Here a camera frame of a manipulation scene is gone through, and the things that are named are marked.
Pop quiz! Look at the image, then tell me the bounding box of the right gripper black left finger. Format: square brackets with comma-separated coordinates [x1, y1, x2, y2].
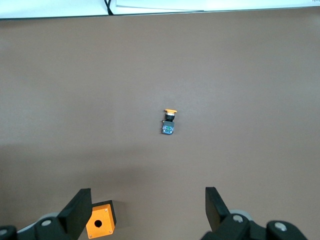
[0, 187, 93, 240]

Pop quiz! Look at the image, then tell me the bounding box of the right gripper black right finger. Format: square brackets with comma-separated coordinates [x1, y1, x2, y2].
[200, 186, 309, 240]

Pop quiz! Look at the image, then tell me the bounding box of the orange box with hole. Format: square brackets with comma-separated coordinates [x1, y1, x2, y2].
[85, 199, 117, 240]

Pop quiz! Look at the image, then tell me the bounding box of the brown table cover mat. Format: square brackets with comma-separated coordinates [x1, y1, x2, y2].
[0, 6, 320, 240]

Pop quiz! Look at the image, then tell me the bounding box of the white bench ledge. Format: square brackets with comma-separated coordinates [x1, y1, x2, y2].
[0, 0, 320, 21]

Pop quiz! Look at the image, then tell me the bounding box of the yellow-capped push button switch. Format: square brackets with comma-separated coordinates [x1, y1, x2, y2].
[159, 108, 179, 136]

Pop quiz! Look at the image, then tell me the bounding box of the thin black cable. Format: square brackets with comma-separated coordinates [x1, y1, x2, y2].
[104, 0, 115, 16]

